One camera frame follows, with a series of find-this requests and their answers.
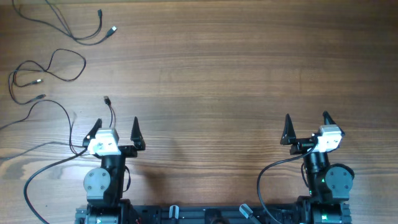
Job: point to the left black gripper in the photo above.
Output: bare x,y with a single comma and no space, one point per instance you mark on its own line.
130,151

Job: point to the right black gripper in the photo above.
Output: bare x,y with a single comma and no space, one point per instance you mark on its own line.
301,144

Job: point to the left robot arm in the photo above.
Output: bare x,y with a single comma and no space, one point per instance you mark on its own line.
104,186

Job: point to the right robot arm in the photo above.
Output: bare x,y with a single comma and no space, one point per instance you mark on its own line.
329,184

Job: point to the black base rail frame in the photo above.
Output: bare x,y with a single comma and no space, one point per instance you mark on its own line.
279,213

